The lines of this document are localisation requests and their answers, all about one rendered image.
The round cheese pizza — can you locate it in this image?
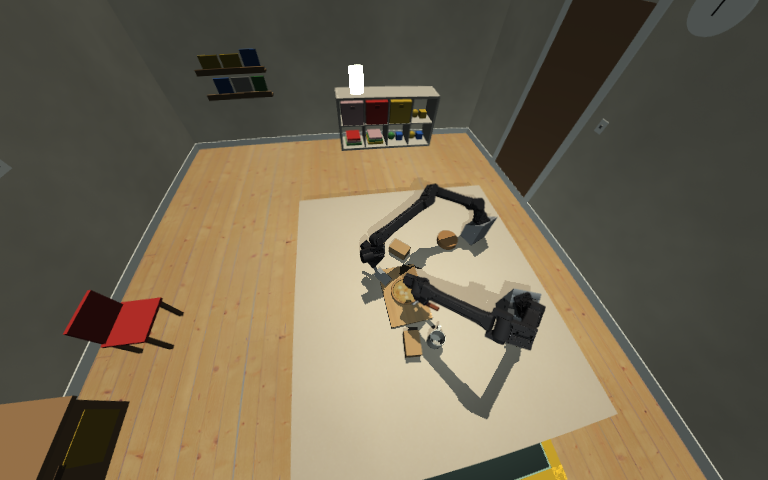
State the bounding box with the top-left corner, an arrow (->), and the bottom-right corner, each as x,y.
391,278 -> 416,304

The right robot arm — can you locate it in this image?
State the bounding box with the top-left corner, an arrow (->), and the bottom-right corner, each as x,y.
360,184 -> 491,264

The brown rectangular block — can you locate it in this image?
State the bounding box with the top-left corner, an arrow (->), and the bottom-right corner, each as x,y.
389,239 -> 411,260
402,330 -> 422,358

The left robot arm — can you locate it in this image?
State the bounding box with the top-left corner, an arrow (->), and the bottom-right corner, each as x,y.
403,273 -> 546,351

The wooden cutting board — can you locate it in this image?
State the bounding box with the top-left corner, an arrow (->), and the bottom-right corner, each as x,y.
380,264 -> 432,328

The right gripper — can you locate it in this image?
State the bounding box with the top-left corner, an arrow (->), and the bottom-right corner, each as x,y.
367,256 -> 385,268

